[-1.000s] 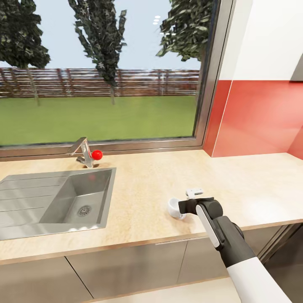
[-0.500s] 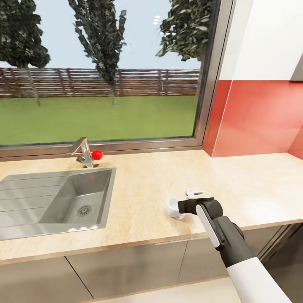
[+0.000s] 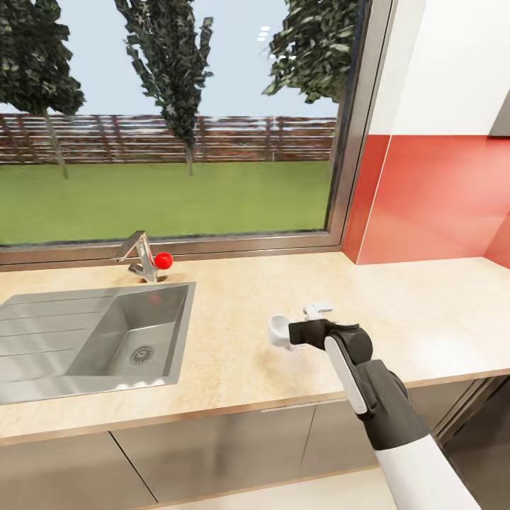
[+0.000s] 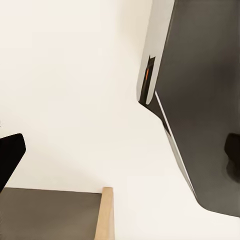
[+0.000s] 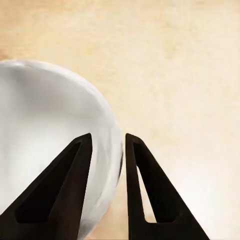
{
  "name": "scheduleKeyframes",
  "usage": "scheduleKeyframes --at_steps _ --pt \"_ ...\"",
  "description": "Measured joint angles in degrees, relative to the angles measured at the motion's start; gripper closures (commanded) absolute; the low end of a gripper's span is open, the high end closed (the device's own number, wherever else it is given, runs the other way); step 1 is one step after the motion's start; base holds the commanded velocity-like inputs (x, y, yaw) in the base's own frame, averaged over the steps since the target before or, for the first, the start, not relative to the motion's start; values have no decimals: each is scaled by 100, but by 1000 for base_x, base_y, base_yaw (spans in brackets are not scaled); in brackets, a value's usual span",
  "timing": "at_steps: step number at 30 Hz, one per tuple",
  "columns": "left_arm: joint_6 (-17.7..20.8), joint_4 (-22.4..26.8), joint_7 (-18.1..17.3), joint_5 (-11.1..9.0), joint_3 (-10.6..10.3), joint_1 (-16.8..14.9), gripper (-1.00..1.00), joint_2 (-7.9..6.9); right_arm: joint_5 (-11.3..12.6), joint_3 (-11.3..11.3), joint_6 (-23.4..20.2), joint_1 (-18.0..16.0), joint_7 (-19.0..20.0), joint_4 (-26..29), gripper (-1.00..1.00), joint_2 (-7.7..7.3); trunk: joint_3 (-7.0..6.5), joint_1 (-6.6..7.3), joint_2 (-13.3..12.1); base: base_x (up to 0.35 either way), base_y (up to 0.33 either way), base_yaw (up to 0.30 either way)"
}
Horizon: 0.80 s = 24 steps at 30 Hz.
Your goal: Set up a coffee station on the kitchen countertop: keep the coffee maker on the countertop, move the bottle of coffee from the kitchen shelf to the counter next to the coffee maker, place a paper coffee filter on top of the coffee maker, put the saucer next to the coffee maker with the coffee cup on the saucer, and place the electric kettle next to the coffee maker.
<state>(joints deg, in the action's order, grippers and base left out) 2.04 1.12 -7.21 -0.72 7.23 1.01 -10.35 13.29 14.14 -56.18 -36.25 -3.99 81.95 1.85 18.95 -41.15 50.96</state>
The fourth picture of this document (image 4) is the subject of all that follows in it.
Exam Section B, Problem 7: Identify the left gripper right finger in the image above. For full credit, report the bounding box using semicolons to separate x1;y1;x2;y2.
223;133;240;172

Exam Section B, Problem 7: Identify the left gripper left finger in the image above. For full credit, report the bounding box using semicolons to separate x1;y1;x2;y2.
0;133;26;193

